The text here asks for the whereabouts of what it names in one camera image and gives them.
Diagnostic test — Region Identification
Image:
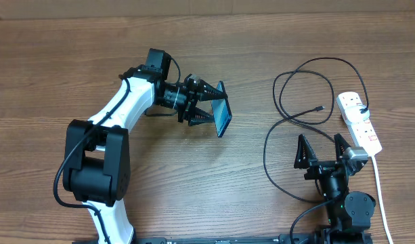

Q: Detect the white power strip cord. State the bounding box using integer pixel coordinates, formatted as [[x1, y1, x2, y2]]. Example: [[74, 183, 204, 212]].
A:
[[371, 155, 394, 244]]

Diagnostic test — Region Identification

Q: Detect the white charger plug adapter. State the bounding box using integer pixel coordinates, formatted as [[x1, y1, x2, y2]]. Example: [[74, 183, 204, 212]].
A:
[[344, 104, 370, 125]]

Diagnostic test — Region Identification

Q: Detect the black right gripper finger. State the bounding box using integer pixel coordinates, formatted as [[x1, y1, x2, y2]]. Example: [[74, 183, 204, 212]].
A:
[[334, 134, 350, 159], [294, 134, 318, 169]]

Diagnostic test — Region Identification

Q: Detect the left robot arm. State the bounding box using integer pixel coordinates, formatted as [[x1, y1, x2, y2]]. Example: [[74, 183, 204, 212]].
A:
[[53, 49, 232, 243]]

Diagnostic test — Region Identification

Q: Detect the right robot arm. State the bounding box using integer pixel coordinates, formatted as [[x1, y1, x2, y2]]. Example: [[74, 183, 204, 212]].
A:
[[289, 134, 376, 243]]

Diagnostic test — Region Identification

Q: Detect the white power strip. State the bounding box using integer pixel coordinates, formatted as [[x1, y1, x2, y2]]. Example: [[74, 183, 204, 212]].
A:
[[336, 91, 383, 157]]

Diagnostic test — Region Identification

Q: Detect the black USB charging cable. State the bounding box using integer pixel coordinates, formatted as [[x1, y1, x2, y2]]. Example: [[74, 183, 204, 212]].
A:
[[263, 56, 370, 204]]

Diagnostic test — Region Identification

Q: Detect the Galaxy smartphone blue screen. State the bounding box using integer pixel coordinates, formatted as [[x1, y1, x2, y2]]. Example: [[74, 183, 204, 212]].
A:
[[211, 81, 232, 138]]

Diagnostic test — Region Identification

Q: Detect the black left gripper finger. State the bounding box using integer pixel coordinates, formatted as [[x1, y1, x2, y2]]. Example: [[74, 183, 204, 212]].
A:
[[196, 80, 227, 101], [188, 107, 215, 126]]

